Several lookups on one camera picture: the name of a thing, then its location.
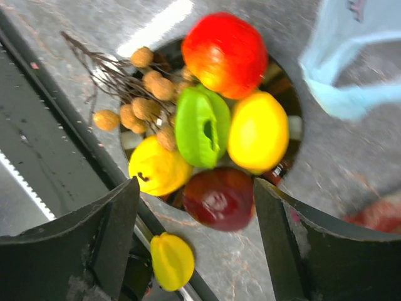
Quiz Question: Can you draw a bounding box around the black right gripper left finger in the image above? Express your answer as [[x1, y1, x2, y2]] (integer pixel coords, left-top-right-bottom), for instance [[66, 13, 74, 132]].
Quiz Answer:
[[1, 178, 139, 300]]

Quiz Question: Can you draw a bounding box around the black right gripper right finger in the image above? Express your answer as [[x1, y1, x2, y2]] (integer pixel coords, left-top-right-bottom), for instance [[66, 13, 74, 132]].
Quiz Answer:
[[254, 178, 400, 300]]

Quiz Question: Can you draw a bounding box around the yellow fake star fruit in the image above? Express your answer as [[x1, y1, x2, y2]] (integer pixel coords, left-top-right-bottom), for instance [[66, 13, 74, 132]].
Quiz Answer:
[[150, 232, 195, 292]]

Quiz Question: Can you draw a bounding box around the dark red fake apple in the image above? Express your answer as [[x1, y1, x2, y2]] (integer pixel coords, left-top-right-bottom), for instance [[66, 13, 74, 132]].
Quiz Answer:
[[182, 167, 254, 232]]

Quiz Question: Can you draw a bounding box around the yellow fake pear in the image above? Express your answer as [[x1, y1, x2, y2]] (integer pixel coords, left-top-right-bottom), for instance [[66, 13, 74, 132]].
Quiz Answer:
[[128, 135, 193, 196]]

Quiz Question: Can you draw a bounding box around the yellow fake lemon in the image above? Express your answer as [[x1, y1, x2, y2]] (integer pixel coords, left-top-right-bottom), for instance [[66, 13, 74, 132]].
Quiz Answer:
[[227, 90, 289, 174]]

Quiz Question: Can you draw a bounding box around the yellow fake berry bunch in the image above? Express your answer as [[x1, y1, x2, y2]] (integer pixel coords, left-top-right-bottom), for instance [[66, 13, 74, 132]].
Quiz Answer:
[[61, 31, 198, 151]]

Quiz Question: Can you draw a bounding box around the red yellow fake peach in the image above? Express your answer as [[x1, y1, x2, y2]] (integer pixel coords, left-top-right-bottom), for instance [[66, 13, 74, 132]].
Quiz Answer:
[[181, 11, 269, 100]]

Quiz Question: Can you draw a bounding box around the light blue plastic bag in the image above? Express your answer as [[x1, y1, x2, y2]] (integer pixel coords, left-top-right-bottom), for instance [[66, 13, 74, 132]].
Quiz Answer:
[[299, 1, 400, 120]]

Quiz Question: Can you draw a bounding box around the red plaid cloth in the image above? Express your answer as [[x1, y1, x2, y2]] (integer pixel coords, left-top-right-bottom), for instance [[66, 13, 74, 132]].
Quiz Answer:
[[342, 200, 400, 234]]

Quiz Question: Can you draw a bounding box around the dark rimmed beige plate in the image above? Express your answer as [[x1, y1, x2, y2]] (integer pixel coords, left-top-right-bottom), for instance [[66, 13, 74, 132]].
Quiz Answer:
[[118, 37, 305, 209]]

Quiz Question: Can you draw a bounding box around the white slotted cable duct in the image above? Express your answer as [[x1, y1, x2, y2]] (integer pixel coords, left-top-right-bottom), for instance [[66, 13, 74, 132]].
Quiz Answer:
[[1, 152, 56, 221]]

